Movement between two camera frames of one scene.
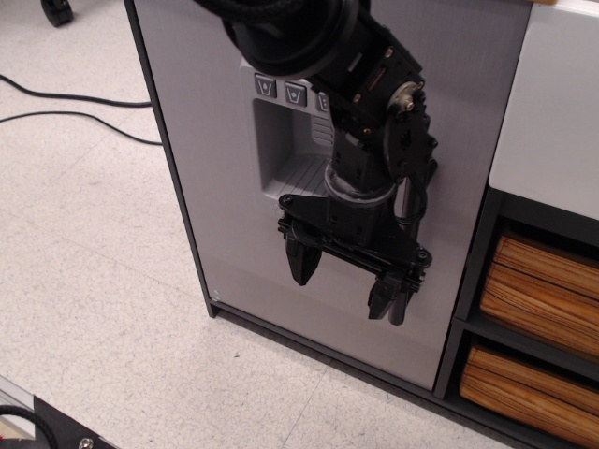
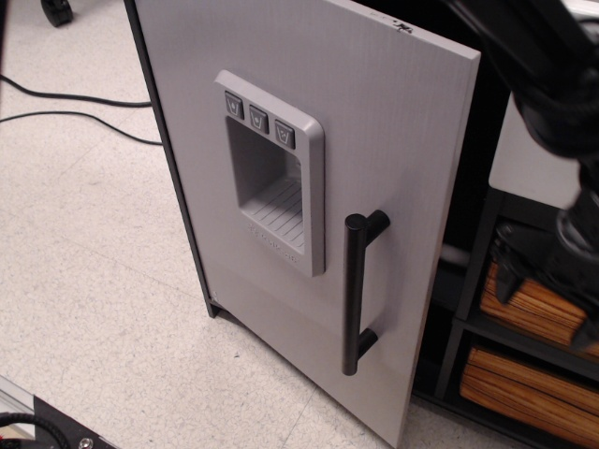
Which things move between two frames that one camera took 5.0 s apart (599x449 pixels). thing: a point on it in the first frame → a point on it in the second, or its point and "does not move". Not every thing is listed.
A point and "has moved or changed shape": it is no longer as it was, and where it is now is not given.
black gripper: (366, 233) → (561, 255)
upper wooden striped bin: (549, 294) does not move
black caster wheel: (58, 12) does not move
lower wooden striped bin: (548, 398) does not move
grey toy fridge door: (247, 139) has moved or changed shape
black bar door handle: (398, 302) → (359, 229)
